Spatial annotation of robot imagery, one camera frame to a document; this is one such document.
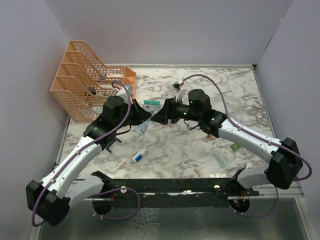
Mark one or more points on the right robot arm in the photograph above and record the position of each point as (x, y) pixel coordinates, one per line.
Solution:
(282, 161)

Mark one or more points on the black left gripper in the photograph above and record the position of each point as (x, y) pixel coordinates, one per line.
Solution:
(141, 115)

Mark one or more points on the stapler in organizer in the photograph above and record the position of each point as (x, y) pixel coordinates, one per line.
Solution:
(95, 95)

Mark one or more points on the small green box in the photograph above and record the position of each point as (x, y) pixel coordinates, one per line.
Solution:
(235, 147)

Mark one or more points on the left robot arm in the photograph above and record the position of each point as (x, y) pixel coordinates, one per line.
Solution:
(53, 196)

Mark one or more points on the orange plastic file organizer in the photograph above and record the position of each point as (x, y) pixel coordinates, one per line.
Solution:
(81, 70)

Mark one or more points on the teal bandage packet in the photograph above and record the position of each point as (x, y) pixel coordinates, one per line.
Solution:
(142, 128)
(151, 103)

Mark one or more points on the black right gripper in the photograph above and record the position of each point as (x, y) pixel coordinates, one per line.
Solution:
(168, 112)

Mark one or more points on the tube package in organizer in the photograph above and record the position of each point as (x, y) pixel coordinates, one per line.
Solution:
(97, 109)

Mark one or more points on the blue white wrapped tube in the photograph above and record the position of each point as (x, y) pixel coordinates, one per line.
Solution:
(139, 154)

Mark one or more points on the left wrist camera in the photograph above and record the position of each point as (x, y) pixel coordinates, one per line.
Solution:
(121, 92)

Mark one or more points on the clear teal wrapped pad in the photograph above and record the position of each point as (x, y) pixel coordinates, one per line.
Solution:
(222, 159)

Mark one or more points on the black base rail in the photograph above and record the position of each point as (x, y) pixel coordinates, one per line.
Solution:
(168, 192)

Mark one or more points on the red white box in organizer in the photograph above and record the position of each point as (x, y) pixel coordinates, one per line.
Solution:
(115, 75)

